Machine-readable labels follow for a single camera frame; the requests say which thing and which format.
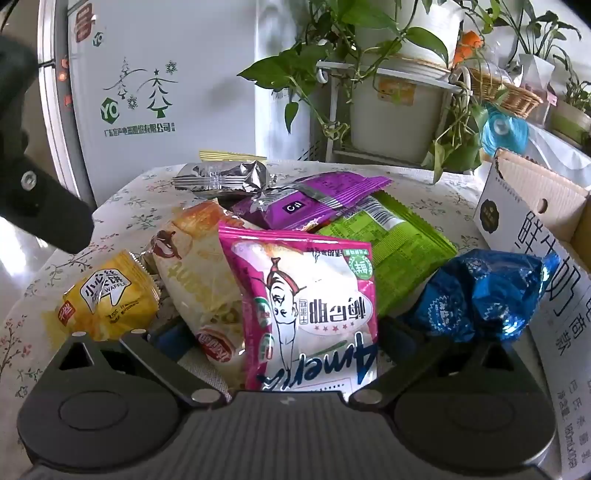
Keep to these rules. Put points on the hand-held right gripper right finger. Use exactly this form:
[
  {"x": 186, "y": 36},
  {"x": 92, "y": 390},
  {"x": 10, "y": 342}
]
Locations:
[{"x": 397, "y": 355}]

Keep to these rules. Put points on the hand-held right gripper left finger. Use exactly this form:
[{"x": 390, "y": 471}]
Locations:
[{"x": 168, "y": 339}]

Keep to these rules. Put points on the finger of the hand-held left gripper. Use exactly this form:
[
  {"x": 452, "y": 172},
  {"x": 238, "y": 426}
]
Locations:
[{"x": 46, "y": 203}]

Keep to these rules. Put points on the pale yellow bread packet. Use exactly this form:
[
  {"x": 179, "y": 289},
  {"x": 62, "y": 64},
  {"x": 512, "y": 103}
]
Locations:
[{"x": 198, "y": 277}]

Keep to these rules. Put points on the yellow waffle packet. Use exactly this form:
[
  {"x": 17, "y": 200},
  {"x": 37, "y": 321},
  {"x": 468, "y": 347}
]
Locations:
[{"x": 111, "y": 300}]

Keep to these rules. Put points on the blue foil snack packet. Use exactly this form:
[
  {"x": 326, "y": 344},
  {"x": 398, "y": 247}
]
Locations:
[{"x": 475, "y": 295}]

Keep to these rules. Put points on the green snack packet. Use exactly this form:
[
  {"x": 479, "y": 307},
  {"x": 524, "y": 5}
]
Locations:
[{"x": 401, "y": 249}]

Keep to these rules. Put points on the pink and white snack packet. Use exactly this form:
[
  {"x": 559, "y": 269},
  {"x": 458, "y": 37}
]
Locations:
[{"x": 300, "y": 300}]

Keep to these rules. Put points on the purple snack packet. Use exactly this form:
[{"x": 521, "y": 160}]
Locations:
[{"x": 304, "y": 203}]

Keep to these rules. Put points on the cardboard box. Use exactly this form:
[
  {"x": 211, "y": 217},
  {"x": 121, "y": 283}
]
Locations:
[{"x": 549, "y": 240}]

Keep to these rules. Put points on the floral tablecloth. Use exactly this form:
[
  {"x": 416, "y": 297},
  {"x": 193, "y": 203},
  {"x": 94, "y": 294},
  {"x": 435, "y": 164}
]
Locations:
[{"x": 129, "y": 207}]

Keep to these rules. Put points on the silver foil snack packet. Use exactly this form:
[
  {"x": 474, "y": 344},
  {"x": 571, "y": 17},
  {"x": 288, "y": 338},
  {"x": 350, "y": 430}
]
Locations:
[{"x": 217, "y": 177}]

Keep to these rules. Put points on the white chest freezer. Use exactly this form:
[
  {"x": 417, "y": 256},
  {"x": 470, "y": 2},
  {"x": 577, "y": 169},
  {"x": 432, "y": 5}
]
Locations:
[{"x": 184, "y": 92}]

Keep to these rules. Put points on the small yellow snack packet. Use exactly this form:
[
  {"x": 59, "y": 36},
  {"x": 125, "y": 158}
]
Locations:
[{"x": 231, "y": 155}]

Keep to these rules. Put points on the white flower pot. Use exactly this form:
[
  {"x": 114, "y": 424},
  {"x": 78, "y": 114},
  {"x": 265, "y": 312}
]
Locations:
[
  {"x": 434, "y": 18},
  {"x": 397, "y": 115}
]

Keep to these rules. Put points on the blue ribbon roll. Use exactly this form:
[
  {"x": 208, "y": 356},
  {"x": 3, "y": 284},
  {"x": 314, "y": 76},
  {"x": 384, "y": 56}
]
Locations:
[{"x": 505, "y": 129}]

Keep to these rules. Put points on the white clothed side table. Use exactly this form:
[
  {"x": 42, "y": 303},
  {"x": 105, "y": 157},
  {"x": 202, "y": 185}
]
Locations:
[{"x": 563, "y": 154}]

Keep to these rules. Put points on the wicker basket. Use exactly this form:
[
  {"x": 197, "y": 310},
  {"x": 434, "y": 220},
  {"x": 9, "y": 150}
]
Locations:
[{"x": 512, "y": 99}]

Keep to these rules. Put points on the small plant in green pot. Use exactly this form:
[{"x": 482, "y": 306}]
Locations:
[{"x": 570, "y": 120}]

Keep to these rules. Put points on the green pothos plant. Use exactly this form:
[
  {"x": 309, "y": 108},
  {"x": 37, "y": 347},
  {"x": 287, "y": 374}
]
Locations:
[{"x": 323, "y": 60}]

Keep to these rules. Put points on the small orange ornament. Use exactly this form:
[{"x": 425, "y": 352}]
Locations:
[{"x": 468, "y": 46}]

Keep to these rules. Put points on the small plant in white pot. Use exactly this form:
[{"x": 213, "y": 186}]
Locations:
[{"x": 535, "y": 69}]

